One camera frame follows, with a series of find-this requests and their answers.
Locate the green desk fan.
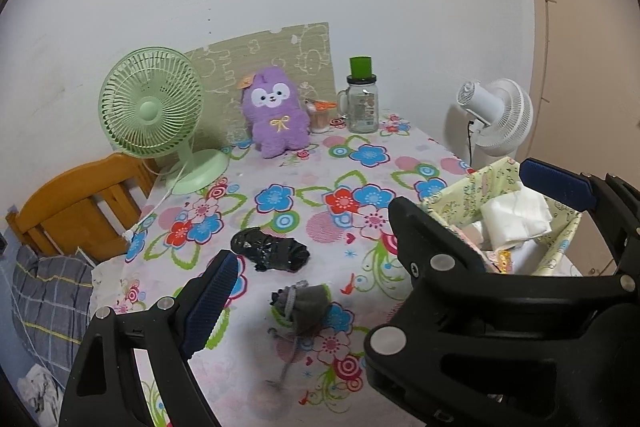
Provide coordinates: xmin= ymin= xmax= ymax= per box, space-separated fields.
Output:
xmin=97 ymin=47 xmax=231 ymax=196

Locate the glass jar with green lid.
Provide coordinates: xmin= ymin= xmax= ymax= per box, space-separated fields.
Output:
xmin=336 ymin=56 xmax=379 ymax=134

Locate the green patterned board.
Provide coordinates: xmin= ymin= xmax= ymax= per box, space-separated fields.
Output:
xmin=182 ymin=22 xmax=337 ymax=158

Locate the white cloth pack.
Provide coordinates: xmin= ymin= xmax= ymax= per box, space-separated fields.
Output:
xmin=480 ymin=187 xmax=553 ymax=250

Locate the white standing fan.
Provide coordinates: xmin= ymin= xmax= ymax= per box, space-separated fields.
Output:
xmin=445 ymin=78 xmax=535 ymax=172

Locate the cotton swab container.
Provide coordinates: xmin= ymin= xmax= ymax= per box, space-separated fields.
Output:
xmin=305 ymin=97 xmax=338 ymax=131

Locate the floral tablecloth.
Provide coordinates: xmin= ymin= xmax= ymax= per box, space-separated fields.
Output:
xmin=92 ymin=112 xmax=583 ymax=427

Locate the wooden headboard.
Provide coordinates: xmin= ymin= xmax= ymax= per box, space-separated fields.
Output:
xmin=5 ymin=152 xmax=161 ymax=264

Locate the purple plush toy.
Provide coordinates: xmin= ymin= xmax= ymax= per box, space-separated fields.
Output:
xmin=241 ymin=65 xmax=312 ymax=159

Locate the pink packet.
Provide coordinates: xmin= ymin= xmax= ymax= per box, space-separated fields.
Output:
xmin=457 ymin=224 xmax=493 ymax=268

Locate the black crumpled plastic bag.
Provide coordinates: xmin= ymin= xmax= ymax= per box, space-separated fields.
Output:
xmin=230 ymin=227 xmax=311 ymax=273

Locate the white crumpled cloth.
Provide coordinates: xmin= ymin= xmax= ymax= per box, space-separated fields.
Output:
xmin=19 ymin=364 xmax=63 ymax=423

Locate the beige door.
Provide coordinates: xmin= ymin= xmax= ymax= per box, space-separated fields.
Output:
xmin=517 ymin=0 xmax=640 ymax=168

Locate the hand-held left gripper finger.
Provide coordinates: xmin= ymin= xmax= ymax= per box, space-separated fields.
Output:
xmin=57 ymin=250 xmax=241 ymax=427

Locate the grey plaid cloth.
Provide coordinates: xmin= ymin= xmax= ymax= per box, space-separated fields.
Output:
xmin=11 ymin=244 xmax=96 ymax=388

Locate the yellow patterned box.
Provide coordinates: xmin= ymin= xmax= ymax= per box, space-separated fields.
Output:
xmin=420 ymin=156 xmax=583 ymax=278

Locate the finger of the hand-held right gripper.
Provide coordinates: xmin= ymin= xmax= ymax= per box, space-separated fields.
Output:
xmin=363 ymin=197 xmax=640 ymax=427
xmin=519 ymin=158 xmax=640 ymax=280

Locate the white fan cable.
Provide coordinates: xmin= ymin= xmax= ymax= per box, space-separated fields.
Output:
xmin=121 ymin=159 xmax=193 ymax=243

